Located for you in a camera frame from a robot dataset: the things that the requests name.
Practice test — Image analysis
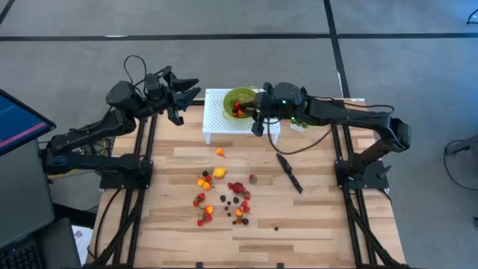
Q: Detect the green colander bowl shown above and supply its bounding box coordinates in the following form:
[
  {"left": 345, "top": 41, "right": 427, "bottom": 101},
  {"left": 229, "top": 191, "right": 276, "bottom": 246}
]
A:
[{"left": 223, "top": 86, "right": 262, "bottom": 121}]

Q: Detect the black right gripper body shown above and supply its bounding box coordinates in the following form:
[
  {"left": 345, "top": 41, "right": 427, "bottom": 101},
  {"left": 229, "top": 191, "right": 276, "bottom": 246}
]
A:
[{"left": 251, "top": 82, "right": 276, "bottom": 137}]

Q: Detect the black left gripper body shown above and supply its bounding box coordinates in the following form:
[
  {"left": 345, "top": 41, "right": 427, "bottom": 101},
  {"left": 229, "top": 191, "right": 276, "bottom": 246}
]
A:
[{"left": 157, "top": 66, "right": 184, "bottom": 127}]

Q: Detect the white perforated shelf riser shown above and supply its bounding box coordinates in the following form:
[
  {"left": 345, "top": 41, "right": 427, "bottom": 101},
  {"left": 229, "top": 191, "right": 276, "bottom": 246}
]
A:
[{"left": 202, "top": 88, "right": 281, "bottom": 146}]

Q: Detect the black aluminium table frame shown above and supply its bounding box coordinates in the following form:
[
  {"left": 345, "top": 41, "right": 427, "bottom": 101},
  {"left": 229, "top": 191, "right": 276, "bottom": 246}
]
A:
[{"left": 84, "top": 97, "right": 410, "bottom": 269}]

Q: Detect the small green potted plant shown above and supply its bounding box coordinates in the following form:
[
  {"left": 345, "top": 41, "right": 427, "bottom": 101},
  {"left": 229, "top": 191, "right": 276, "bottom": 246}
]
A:
[{"left": 289, "top": 115, "right": 311, "bottom": 132}]

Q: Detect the black keyboard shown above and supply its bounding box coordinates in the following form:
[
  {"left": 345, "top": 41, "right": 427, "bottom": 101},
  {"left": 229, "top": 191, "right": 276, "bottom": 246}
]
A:
[{"left": 0, "top": 235, "right": 42, "bottom": 269}]

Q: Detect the black kitchen knife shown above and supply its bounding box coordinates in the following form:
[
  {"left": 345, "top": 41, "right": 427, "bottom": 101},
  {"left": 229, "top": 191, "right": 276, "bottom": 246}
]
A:
[{"left": 275, "top": 152, "right": 305, "bottom": 195}]

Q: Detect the brown plastic kiwi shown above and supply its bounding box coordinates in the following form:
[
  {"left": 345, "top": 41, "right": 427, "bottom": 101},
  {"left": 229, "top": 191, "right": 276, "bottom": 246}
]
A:
[{"left": 235, "top": 93, "right": 257, "bottom": 108}]

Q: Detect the computer monitor blue screen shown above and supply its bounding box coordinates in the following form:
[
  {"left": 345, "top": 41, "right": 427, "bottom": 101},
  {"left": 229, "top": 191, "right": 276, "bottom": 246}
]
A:
[{"left": 0, "top": 88, "right": 57, "bottom": 157}]

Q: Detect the black floor cable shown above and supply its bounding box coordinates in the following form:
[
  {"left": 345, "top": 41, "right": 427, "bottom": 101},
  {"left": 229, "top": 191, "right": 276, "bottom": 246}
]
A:
[{"left": 443, "top": 138, "right": 478, "bottom": 191}]

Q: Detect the white paper sheet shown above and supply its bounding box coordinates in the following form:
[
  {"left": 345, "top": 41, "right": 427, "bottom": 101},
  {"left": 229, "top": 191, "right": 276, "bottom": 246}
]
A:
[{"left": 70, "top": 225, "right": 94, "bottom": 259}]

